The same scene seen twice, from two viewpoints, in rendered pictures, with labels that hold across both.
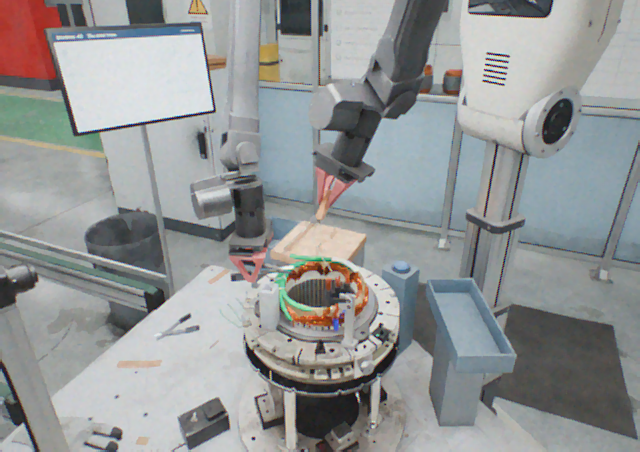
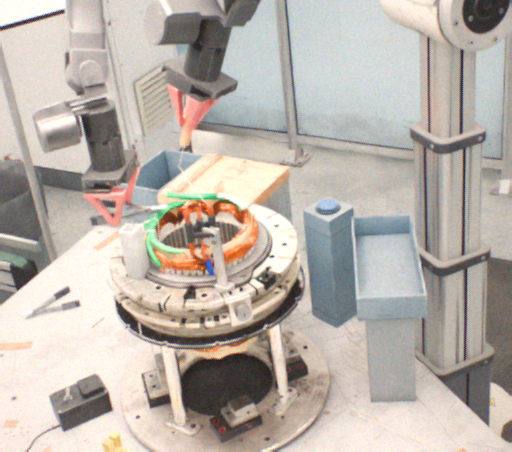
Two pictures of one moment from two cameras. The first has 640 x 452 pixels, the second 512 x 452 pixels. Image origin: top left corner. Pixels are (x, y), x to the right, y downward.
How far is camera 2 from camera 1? 57 cm
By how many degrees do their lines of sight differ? 8
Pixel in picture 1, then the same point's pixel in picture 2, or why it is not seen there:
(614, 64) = not seen: outside the picture
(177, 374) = (51, 356)
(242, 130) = (85, 47)
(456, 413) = (389, 384)
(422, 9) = not seen: outside the picture
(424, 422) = (353, 398)
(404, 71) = not seen: outside the picture
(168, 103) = not seen: outside the picture
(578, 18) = not seen: outside the picture
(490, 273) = (444, 208)
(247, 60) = not seen: outside the picture
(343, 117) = (178, 30)
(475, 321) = (404, 265)
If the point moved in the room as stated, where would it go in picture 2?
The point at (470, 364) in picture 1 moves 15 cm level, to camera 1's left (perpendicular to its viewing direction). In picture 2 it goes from (373, 308) to (278, 312)
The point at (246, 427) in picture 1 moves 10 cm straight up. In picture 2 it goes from (130, 406) to (120, 363)
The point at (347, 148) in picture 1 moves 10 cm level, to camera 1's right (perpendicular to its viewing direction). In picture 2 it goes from (196, 61) to (265, 56)
